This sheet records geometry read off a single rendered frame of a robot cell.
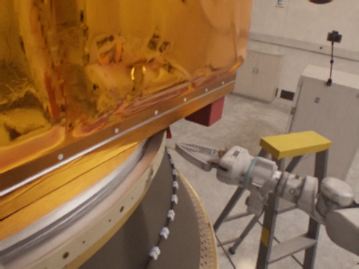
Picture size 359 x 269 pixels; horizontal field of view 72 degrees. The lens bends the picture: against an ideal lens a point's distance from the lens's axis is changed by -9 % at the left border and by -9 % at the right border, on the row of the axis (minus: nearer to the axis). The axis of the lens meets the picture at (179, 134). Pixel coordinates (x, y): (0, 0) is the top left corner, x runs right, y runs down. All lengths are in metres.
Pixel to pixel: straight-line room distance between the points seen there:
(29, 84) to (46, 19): 0.10
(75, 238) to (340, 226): 0.47
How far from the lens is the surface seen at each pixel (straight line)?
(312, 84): 3.54
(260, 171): 0.58
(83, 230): 0.53
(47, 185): 0.55
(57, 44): 0.46
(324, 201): 0.58
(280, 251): 1.69
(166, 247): 0.85
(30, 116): 0.44
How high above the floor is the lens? 2.09
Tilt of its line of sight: 26 degrees down
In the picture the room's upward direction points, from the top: 6 degrees clockwise
